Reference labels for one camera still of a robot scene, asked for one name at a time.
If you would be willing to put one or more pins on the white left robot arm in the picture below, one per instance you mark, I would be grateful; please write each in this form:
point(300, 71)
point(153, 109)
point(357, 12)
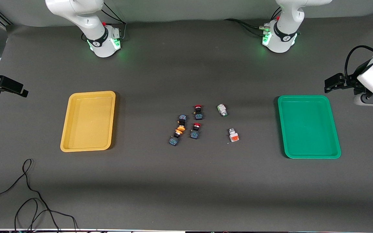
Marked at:
point(285, 29)

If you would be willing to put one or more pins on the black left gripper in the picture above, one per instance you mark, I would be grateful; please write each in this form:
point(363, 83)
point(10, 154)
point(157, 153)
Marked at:
point(349, 80)

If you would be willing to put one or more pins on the red push button switch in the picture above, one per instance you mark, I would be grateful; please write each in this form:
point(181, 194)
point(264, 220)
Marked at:
point(198, 112)
point(195, 130)

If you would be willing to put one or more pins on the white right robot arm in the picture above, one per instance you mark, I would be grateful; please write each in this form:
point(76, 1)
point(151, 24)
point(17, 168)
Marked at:
point(92, 19)

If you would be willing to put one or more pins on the green plastic tray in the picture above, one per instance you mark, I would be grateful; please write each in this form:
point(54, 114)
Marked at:
point(308, 126)

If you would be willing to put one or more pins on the yellow plastic tray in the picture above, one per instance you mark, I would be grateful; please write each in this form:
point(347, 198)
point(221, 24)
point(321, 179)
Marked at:
point(89, 121)

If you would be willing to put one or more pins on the yellow push button switch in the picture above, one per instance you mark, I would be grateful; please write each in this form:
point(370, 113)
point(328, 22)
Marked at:
point(174, 140)
point(182, 121)

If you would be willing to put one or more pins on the green button white body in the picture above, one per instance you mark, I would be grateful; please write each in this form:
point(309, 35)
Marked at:
point(221, 109)

